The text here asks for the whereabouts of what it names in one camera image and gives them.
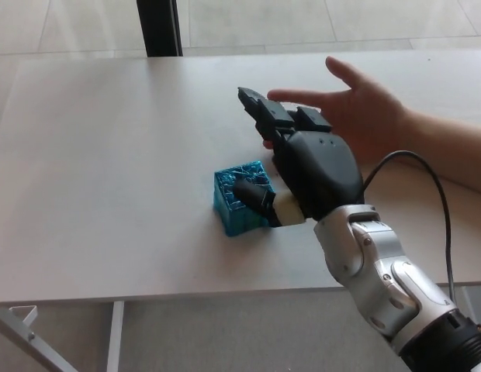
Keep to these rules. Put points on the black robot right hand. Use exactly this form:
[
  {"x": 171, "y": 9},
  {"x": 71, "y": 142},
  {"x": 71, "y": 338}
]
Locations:
[{"x": 322, "y": 170}]

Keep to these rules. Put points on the person's bare hand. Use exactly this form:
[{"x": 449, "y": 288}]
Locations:
[{"x": 372, "y": 116}]

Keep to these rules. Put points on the blue foil-wrapped cube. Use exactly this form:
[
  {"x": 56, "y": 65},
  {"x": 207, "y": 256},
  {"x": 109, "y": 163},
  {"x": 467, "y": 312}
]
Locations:
[{"x": 234, "y": 217}]

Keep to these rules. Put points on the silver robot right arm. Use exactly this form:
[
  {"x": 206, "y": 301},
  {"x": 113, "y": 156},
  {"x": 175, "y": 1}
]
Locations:
[{"x": 380, "y": 271}]

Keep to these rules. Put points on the person's bare forearm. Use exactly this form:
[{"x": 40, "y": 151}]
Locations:
[{"x": 454, "y": 147}]

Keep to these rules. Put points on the white table leg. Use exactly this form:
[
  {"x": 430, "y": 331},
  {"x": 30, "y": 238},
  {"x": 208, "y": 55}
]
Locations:
[{"x": 115, "y": 337}]

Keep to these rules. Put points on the white diagonal table brace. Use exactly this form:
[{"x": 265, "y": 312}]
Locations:
[{"x": 27, "y": 346}]

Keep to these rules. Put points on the black vertical post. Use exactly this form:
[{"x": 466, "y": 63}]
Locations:
[{"x": 159, "y": 27}]

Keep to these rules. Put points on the white metal hook bracket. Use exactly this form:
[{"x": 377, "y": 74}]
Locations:
[{"x": 30, "y": 314}]

